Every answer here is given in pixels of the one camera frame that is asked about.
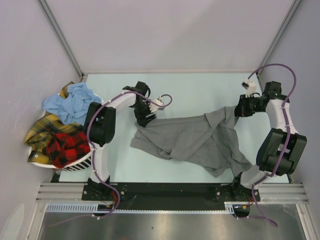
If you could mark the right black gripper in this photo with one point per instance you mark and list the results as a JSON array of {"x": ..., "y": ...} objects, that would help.
[{"x": 241, "y": 110}]

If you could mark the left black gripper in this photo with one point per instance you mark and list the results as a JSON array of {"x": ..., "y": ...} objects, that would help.
[{"x": 141, "y": 119}]

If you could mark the grey long sleeve shirt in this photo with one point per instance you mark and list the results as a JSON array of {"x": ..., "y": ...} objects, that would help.
[{"x": 208, "y": 140}]

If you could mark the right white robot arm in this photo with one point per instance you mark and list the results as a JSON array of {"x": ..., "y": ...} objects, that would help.
[{"x": 282, "y": 148}]

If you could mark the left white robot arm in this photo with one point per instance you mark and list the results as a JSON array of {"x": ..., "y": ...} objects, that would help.
[{"x": 100, "y": 127}]

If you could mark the light blue shirt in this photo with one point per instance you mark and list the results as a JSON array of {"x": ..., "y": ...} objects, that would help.
[{"x": 74, "y": 107}]

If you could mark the white laundry basket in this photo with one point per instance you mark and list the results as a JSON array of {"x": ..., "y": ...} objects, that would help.
[{"x": 75, "y": 165}]

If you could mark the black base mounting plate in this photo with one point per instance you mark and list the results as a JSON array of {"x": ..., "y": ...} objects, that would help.
[{"x": 141, "y": 196}]

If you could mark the red black plaid shirt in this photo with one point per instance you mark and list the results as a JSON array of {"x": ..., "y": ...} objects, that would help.
[{"x": 66, "y": 148}]

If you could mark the yellow plaid shirt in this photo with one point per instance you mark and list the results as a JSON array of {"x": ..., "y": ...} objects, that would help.
[{"x": 57, "y": 138}]

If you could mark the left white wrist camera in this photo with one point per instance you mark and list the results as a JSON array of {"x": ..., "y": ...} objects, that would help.
[{"x": 156, "y": 105}]

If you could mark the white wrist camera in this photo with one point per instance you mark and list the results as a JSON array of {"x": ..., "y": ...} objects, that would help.
[
  {"x": 249, "y": 86},
  {"x": 156, "y": 105}
]

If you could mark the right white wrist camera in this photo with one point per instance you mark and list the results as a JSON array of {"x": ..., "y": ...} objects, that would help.
[{"x": 249, "y": 86}]

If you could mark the right aluminium frame post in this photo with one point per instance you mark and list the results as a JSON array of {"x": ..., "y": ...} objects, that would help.
[{"x": 296, "y": 4}]

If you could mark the aluminium frame post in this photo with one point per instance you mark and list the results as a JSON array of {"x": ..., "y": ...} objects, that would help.
[
  {"x": 53, "y": 23},
  {"x": 296, "y": 4}
]

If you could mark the aluminium front rail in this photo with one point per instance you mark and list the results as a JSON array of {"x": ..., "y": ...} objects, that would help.
[{"x": 285, "y": 203}]

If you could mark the left aluminium frame post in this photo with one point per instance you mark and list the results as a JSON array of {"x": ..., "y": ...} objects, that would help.
[{"x": 53, "y": 23}]

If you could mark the white slotted cable duct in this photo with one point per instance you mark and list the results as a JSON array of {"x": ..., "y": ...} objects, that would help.
[{"x": 101, "y": 208}]

